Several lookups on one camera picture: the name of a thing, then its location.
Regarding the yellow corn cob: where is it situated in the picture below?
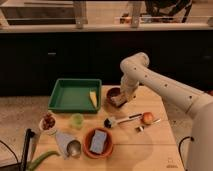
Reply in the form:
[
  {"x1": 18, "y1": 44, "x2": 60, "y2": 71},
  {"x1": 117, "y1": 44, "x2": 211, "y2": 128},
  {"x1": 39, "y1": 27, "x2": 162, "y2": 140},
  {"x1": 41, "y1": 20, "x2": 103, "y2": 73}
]
[{"x1": 89, "y1": 91, "x2": 98, "y2": 108}]

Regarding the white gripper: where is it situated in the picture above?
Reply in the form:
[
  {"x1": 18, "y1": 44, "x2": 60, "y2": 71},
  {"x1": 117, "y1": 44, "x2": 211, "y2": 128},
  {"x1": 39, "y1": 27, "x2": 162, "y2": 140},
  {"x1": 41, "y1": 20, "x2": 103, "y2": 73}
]
[{"x1": 110, "y1": 87, "x2": 136, "y2": 107}]

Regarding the small green cup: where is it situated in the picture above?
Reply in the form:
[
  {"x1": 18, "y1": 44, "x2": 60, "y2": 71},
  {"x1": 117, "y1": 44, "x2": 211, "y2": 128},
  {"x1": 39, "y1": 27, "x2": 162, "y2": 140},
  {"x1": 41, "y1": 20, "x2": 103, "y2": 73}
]
[{"x1": 71, "y1": 113, "x2": 84, "y2": 129}]

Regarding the black stand post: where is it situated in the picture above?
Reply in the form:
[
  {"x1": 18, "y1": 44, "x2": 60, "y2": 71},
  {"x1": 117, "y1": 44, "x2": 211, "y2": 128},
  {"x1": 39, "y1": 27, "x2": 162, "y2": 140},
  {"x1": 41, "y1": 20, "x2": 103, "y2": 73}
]
[{"x1": 20, "y1": 129, "x2": 35, "y2": 171}]

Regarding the silver metal cup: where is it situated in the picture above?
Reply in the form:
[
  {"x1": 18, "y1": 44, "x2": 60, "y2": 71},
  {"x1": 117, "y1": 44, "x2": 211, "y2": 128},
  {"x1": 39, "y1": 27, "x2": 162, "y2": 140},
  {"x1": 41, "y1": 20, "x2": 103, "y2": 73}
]
[{"x1": 67, "y1": 140, "x2": 81, "y2": 158}]

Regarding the grey cloth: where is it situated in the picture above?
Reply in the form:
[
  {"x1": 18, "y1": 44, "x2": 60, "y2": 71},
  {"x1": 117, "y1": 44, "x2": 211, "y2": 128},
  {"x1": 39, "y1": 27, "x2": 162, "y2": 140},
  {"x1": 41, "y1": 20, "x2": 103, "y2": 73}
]
[{"x1": 55, "y1": 131, "x2": 75, "y2": 159}]

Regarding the orange bowl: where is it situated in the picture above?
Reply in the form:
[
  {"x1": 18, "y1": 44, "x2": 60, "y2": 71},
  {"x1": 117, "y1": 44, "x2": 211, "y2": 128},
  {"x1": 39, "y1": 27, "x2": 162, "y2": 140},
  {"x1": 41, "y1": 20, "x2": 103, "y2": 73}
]
[{"x1": 82, "y1": 127, "x2": 114, "y2": 159}]

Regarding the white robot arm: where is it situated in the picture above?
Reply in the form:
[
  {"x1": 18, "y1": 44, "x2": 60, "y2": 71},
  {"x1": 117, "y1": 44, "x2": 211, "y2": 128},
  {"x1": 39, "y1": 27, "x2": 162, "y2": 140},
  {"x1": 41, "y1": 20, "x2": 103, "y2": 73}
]
[{"x1": 111, "y1": 52, "x2": 213, "y2": 171}]

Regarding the dark purple bowl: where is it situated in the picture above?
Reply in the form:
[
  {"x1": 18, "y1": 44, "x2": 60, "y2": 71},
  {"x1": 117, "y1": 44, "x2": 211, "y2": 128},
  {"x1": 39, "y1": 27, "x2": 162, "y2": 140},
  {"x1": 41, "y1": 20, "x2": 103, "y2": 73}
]
[{"x1": 106, "y1": 87, "x2": 127, "y2": 108}]

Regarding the black cable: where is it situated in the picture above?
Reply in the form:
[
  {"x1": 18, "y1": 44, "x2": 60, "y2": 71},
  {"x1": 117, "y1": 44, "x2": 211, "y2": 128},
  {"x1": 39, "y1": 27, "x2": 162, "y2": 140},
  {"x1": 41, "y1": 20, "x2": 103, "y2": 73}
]
[{"x1": 177, "y1": 135, "x2": 195, "y2": 165}]

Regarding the white bowl with food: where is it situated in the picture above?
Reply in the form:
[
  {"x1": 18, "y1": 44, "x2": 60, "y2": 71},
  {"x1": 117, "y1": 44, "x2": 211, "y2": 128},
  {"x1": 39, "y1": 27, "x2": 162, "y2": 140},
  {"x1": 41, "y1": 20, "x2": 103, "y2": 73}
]
[{"x1": 39, "y1": 113, "x2": 57, "y2": 135}]

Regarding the green vegetable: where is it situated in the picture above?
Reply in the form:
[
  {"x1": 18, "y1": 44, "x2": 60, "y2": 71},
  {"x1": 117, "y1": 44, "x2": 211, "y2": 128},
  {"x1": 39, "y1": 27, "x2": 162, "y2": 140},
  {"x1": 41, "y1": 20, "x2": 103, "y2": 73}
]
[{"x1": 27, "y1": 151, "x2": 59, "y2": 171}]

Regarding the blue sponge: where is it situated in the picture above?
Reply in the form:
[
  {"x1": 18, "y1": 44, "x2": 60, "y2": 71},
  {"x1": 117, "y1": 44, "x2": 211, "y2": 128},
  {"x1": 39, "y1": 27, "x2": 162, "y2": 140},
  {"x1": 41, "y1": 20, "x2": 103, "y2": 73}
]
[{"x1": 90, "y1": 130, "x2": 107, "y2": 154}]

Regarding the red yellow apple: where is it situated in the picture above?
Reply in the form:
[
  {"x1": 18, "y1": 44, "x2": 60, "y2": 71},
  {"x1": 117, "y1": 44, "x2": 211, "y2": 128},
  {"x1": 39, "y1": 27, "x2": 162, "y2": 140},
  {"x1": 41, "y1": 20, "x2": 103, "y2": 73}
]
[{"x1": 142, "y1": 112, "x2": 154, "y2": 125}]

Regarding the black and white brush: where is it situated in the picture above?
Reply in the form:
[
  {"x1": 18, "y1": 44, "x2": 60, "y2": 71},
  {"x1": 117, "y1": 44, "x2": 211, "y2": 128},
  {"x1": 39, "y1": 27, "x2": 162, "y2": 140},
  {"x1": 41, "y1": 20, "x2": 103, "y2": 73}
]
[{"x1": 104, "y1": 114, "x2": 142, "y2": 128}]

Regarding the small black white eraser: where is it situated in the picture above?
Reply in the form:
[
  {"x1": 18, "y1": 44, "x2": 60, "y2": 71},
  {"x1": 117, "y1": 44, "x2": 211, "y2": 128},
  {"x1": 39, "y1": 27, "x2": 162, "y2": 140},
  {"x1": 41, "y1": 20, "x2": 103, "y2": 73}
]
[{"x1": 135, "y1": 126, "x2": 145, "y2": 132}]

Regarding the green plastic tray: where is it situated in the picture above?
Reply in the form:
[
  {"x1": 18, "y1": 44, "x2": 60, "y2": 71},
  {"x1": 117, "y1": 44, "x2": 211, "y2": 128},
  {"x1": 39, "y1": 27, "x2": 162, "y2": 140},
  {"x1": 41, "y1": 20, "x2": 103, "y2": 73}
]
[{"x1": 48, "y1": 78, "x2": 102, "y2": 114}]

